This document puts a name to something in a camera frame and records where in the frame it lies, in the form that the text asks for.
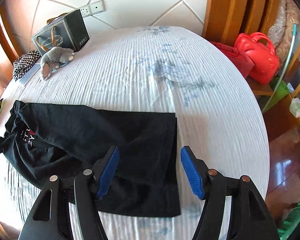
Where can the red plastic handbag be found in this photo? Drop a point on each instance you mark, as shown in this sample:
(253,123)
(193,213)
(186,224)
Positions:
(259,48)

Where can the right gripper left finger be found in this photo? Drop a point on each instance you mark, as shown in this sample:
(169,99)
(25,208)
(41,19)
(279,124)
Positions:
(104,170)

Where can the dark green gift bag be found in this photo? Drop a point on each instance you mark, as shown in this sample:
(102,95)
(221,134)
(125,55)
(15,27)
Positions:
(68,30)

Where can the grey plush rabbit toy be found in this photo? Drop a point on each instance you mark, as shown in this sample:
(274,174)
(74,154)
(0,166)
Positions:
(53,59)

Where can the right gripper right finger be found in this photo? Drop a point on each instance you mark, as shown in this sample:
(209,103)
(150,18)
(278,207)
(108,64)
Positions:
(196,172)

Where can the white wall socket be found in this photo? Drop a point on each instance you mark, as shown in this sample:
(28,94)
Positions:
(92,8)

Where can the black white checkered cloth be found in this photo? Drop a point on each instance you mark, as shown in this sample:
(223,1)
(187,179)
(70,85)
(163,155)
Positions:
(24,63)

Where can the black printed t-shirt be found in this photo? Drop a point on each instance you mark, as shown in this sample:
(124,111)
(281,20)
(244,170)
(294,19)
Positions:
(42,140)

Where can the white paper booklet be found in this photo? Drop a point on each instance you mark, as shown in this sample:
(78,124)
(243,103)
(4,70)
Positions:
(29,74)

